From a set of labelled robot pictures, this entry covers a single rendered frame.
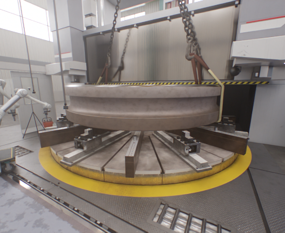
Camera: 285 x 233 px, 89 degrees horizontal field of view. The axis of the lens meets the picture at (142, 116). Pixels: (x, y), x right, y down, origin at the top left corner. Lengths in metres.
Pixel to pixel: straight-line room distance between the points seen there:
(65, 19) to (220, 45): 5.52
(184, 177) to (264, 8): 3.60
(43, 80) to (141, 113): 5.15
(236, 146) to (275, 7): 2.79
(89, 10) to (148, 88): 6.18
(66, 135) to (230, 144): 3.97
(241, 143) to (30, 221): 3.84
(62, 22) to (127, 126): 5.23
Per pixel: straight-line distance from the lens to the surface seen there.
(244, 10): 4.22
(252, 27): 4.12
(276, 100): 5.66
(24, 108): 6.98
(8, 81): 12.59
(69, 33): 6.78
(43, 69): 7.17
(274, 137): 5.88
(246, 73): 4.53
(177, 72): 5.62
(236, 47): 3.59
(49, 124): 4.10
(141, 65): 6.21
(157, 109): 3.00
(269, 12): 4.23
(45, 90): 7.29
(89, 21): 8.26
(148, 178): 2.79
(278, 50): 3.66
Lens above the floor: 1.75
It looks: 12 degrees down
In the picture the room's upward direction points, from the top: straight up
